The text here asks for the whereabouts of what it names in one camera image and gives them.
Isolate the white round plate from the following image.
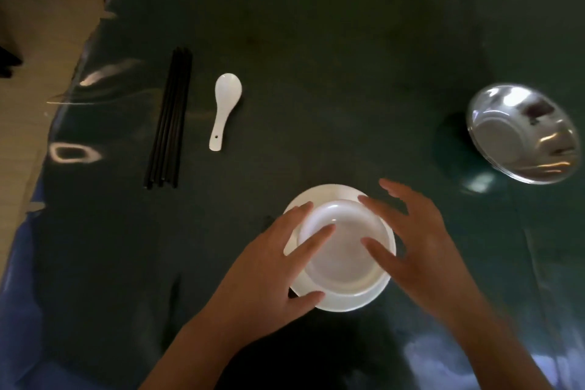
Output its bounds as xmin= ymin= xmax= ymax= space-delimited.
xmin=282 ymin=183 xmax=397 ymax=313

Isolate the shiny steel bowl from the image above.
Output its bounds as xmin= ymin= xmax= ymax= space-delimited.
xmin=466 ymin=83 xmax=581 ymax=186

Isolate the white plastic bowl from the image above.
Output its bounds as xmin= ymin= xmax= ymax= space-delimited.
xmin=296 ymin=200 xmax=396 ymax=297

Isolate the black chopstick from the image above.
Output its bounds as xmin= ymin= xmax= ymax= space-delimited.
xmin=172 ymin=51 xmax=193 ymax=189
xmin=162 ymin=47 xmax=188 ymax=186
xmin=144 ymin=50 xmax=179 ymax=190
xmin=154 ymin=48 xmax=183 ymax=187

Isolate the white ceramic soup spoon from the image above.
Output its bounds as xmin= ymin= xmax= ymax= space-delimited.
xmin=209 ymin=73 xmax=243 ymax=152

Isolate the person's right forearm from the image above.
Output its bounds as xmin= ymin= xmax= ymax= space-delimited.
xmin=450 ymin=293 xmax=555 ymax=390

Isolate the person's left hand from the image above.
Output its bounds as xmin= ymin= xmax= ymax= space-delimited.
xmin=192 ymin=202 xmax=337 ymax=359

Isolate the dark green tablecloth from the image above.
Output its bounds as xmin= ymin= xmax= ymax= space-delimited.
xmin=0 ymin=0 xmax=585 ymax=390

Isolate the person's left forearm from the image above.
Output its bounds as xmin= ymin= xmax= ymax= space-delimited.
xmin=141 ymin=325 xmax=227 ymax=390

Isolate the person's right hand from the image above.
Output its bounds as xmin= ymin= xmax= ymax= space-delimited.
xmin=358 ymin=179 xmax=486 ymax=336

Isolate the clear plastic table cover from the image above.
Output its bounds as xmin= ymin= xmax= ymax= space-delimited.
xmin=0 ymin=0 xmax=585 ymax=390

